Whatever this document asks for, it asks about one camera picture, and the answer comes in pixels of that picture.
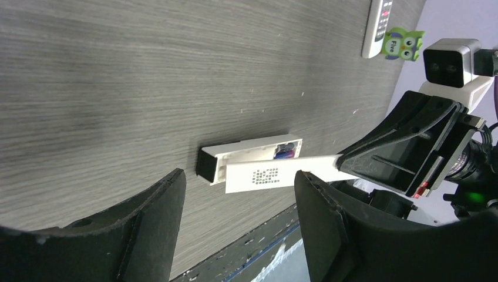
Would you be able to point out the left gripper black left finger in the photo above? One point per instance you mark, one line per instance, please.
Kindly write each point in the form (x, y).
(130, 241)

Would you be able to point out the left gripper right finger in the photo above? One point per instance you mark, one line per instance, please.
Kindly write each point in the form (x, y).
(346, 239)

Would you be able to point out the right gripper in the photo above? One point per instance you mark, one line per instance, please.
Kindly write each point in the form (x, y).
(384, 200)

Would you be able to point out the purple battery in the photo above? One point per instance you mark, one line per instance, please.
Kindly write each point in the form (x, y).
(285, 151)

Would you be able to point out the slim white remote control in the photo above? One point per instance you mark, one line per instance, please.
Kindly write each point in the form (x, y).
(212, 160)

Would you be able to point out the large white remote control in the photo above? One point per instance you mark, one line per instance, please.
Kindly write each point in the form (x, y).
(378, 18)

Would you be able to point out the slim remote back cover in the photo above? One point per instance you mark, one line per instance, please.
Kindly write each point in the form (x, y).
(270, 174)

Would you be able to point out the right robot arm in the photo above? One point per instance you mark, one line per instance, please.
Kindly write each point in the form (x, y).
(424, 141)

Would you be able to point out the green owl toy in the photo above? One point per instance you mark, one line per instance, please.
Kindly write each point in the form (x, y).
(399, 43)

